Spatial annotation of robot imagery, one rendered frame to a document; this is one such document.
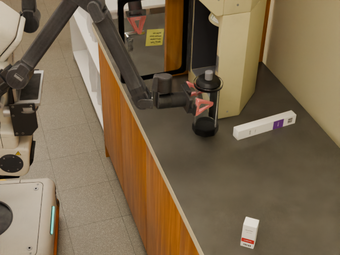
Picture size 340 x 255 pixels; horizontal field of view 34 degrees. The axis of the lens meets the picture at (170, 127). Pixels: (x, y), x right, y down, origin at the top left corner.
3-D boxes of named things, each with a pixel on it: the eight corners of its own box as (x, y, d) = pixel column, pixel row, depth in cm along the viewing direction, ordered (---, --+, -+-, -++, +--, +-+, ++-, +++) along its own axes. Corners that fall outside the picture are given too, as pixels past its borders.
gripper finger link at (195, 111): (209, 88, 210) (186, 90, 207) (216, 99, 204) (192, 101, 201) (207, 103, 214) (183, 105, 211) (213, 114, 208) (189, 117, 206)
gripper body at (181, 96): (184, 83, 211) (166, 85, 208) (194, 98, 203) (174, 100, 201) (182, 97, 215) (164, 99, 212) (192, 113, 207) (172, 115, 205)
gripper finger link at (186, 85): (203, 79, 215) (180, 81, 212) (210, 89, 209) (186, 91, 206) (201, 93, 219) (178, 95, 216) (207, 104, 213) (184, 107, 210)
